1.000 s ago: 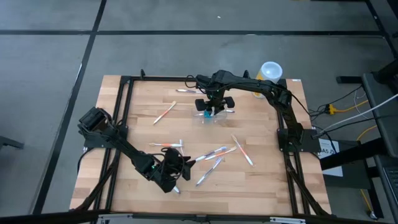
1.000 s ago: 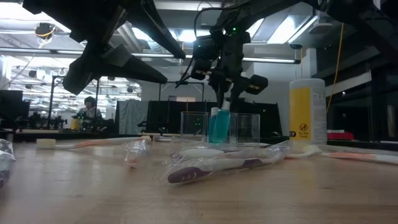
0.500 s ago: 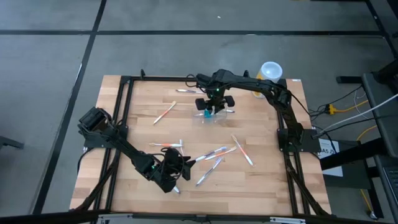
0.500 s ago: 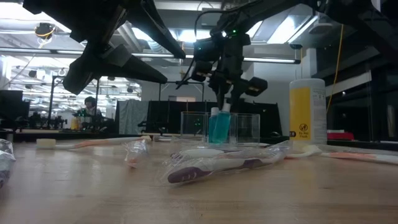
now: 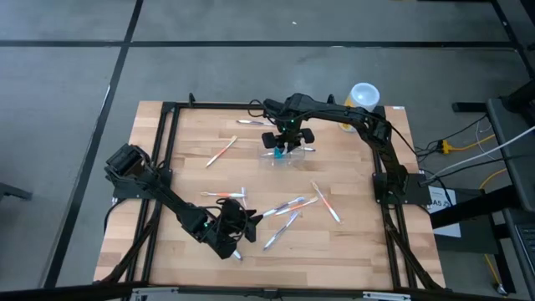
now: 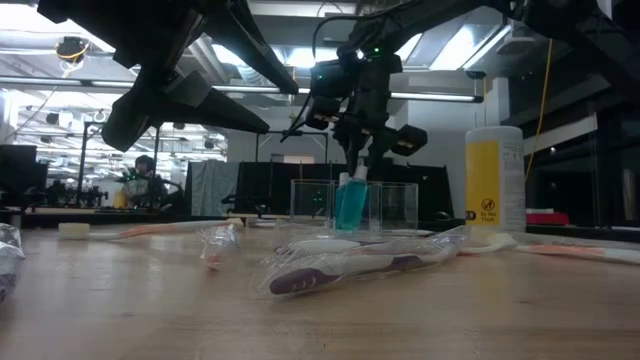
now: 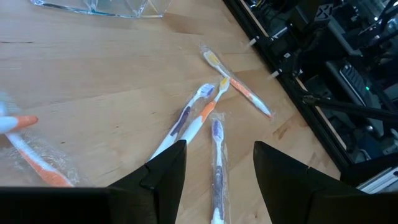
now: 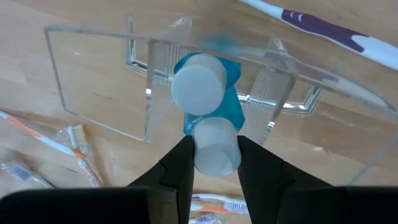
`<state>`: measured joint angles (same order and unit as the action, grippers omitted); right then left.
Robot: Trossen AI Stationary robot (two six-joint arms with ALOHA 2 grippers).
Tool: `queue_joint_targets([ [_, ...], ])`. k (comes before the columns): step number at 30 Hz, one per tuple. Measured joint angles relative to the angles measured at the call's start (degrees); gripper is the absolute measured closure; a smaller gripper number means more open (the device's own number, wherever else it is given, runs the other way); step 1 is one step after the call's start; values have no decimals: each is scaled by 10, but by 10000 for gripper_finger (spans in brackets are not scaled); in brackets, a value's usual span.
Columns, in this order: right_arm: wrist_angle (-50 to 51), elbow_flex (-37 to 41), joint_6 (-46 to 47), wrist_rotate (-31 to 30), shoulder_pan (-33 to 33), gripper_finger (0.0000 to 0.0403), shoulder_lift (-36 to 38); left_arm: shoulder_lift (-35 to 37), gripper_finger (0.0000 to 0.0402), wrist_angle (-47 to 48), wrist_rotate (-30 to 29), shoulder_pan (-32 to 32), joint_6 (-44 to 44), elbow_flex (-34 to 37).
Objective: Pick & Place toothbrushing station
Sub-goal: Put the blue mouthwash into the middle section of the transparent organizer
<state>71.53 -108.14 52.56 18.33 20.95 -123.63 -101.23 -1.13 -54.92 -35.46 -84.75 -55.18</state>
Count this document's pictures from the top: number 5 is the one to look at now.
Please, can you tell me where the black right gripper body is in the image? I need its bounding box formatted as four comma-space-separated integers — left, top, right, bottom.
262, 123, 316, 148

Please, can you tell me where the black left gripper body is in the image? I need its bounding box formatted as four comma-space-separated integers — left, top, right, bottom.
208, 198, 251, 261

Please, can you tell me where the orange white toothbrush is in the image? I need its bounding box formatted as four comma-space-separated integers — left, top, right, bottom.
199, 191, 247, 200
205, 135, 239, 169
274, 196, 320, 217

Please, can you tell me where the clear acrylic organizer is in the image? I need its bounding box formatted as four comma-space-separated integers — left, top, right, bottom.
259, 140, 307, 167

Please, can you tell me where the white canister yellow label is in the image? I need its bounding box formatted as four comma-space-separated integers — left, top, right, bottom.
339, 81, 381, 134

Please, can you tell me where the white paper sheet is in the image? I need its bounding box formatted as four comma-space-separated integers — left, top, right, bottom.
426, 186, 462, 238

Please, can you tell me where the black desk support beam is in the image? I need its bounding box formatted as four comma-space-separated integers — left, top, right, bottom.
430, 183, 523, 229

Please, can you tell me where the gray desk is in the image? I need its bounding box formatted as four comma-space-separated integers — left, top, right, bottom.
486, 96, 535, 214

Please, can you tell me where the black chair base leg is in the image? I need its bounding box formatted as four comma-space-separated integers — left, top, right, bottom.
0, 181, 33, 202

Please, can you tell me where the dark keyboard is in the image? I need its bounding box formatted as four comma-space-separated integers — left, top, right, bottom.
514, 223, 535, 273

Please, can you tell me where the metal camera mount bar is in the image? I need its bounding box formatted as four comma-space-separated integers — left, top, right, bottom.
129, 286, 413, 301

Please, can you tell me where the black aluminium table frame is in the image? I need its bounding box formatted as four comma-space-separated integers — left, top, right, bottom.
94, 92, 446, 293

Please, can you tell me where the yellow cable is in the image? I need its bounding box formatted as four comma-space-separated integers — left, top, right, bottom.
453, 132, 497, 152
478, 166, 509, 286

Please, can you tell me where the white cable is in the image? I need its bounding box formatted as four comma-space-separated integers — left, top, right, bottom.
429, 125, 535, 180

